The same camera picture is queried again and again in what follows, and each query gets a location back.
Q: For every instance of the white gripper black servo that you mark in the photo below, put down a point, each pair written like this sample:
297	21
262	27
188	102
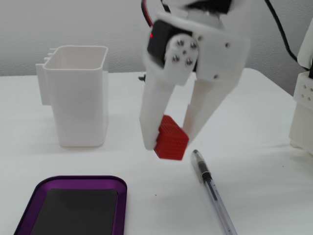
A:
217	52

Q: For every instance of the white moving gripper finger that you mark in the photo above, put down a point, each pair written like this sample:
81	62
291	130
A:
154	102

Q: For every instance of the red studded cube block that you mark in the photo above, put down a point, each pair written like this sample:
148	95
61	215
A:
172	142

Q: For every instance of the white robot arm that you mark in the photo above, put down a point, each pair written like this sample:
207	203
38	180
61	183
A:
179	5

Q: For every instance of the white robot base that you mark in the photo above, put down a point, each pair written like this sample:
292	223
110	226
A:
302	117

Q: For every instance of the black zip tie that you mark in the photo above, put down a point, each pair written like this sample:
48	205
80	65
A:
141	78

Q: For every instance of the clear ballpoint pen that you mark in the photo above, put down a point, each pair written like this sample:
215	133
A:
204	173

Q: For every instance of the white plastic cup container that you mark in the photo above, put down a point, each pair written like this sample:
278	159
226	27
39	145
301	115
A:
78	102

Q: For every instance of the purple tray with black mat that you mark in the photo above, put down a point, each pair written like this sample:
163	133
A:
122	195

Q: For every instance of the black foam pad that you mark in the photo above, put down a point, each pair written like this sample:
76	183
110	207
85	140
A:
73	213

